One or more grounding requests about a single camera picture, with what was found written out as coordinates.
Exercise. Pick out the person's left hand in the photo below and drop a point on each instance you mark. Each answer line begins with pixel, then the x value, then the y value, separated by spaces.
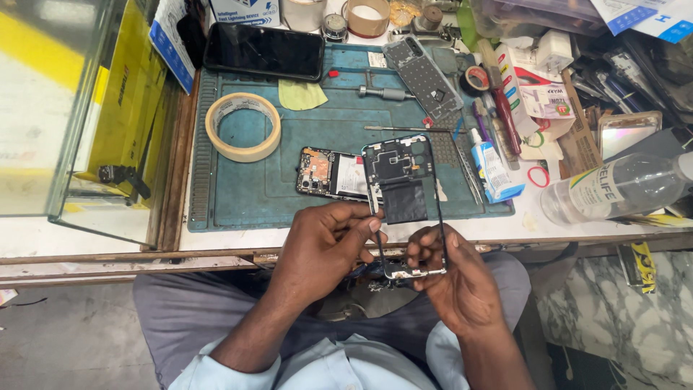
pixel 308 254

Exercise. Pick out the person's right hand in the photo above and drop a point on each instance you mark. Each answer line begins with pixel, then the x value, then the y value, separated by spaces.
pixel 465 292

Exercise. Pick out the black phone frame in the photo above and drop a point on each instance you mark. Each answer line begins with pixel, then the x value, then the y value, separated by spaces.
pixel 403 203

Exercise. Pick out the opened phone with exposed board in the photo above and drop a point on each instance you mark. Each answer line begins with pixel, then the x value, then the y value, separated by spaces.
pixel 325 173

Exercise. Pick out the blue repair mat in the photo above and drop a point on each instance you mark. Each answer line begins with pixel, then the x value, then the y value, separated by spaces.
pixel 260 179

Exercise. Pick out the person's light blue shirt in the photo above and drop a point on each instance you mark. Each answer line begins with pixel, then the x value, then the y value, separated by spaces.
pixel 346 365

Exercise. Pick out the metal tweezers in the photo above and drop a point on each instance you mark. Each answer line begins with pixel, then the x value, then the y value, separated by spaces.
pixel 470 173

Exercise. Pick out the white glue tube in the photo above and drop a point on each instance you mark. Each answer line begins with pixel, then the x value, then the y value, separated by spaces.
pixel 494 170

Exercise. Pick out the red rubber band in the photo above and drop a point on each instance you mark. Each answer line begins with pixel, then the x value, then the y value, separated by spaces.
pixel 529 176

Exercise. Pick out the person's grey trousers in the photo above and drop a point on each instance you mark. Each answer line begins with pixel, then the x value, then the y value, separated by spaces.
pixel 184 314

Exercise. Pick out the cream masking tape roll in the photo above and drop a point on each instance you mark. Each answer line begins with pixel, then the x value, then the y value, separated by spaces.
pixel 216 135

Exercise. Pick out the thin metal spudger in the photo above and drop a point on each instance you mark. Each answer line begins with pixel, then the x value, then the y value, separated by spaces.
pixel 400 129

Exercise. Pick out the yellow cloth piece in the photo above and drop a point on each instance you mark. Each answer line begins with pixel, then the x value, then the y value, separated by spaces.
pixel 300 95

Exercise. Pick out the green rubber band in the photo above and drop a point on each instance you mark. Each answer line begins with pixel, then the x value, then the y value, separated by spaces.
pixel 537 142

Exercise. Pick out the purple toothbrush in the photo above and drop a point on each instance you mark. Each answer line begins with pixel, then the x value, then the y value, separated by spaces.
pixel 481 122

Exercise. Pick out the yellow and black packet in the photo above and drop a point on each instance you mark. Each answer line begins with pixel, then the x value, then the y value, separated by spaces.
pixel 641 265

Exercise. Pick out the silver screwdriver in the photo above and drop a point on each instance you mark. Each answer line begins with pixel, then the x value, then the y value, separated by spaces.
pixel 387 93

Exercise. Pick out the clear plastic bottle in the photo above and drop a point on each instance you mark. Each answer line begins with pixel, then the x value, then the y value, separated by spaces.
pixel 612 187

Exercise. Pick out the brown cardboard piece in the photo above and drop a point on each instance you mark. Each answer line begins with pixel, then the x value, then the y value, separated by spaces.
pixel 579 135

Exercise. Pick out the black smartphone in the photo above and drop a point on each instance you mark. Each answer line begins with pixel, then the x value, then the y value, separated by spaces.
pixel 262 51

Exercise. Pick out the white charger box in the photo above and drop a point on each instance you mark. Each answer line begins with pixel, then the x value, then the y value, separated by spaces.
pixel 541 97

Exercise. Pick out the grey perforated phone plate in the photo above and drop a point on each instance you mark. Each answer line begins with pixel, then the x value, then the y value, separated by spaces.
pixel 425 78

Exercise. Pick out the small black tape roll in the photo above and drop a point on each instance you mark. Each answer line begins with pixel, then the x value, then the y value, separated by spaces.
pixel 470 81

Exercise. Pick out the shiny mirror screen panel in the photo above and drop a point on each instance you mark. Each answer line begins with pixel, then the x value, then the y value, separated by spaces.
pixel 628 135

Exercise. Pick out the round metal part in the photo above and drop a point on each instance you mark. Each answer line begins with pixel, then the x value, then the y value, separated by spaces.
pixel 334 27

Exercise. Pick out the brown tape roll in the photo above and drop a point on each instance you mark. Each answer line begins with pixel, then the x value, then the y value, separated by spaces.
pixel 368 19

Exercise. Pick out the white and blue box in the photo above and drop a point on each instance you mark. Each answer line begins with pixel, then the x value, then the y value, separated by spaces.
pixel 243 11

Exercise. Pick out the blue and white packet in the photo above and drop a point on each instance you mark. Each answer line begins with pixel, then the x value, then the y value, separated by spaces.
pixel 170 43

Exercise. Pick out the white charger adapter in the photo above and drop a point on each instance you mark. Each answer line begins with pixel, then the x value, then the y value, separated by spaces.
pixel 555 51

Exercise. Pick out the glass display case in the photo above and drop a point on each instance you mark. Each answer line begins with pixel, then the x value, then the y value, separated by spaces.
pixel 81 119

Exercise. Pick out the heap of tools and parts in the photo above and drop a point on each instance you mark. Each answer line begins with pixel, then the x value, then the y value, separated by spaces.
pixel 633 70

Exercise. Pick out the white and blue packets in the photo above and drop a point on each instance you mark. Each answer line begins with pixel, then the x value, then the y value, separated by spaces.
pixel 639 16

